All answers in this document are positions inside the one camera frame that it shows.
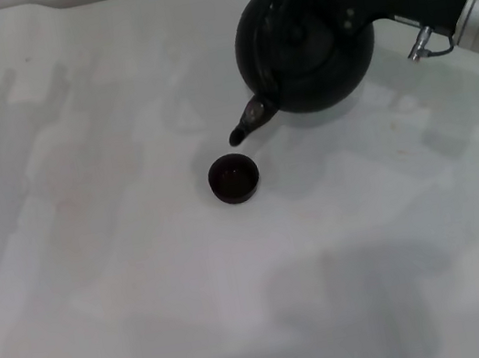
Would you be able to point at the black round teapot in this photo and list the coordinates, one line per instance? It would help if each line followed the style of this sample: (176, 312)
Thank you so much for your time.
(308, 69)

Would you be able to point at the dark brown teacup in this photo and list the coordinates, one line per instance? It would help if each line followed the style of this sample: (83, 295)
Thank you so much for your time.
(236, 191)

